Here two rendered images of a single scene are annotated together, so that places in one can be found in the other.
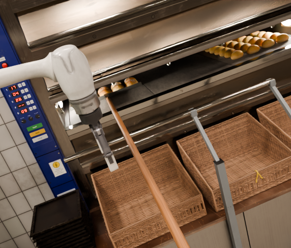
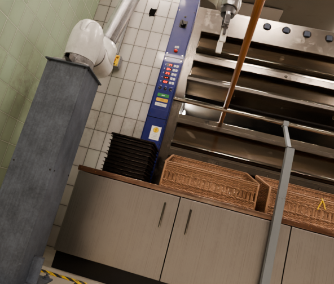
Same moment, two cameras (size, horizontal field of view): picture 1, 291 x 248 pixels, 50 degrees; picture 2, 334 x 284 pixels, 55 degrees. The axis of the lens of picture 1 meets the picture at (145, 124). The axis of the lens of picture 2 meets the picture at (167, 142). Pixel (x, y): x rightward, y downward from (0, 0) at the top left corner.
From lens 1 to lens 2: 1.45 m
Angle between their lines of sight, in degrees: 38
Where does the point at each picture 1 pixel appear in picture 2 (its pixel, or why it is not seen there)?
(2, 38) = (185, 37)
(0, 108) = (152, 74)
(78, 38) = (228, 62)
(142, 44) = (268, 88)
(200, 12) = (323, 93)
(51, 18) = not seen: hidden behind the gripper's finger
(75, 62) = not seen: outside the picture
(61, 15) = (226, 46)
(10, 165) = (127, 112)
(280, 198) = not seen: outside the picture
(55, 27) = not seen: hidden behind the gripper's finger
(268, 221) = (315, 262)
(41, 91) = (183, 79)
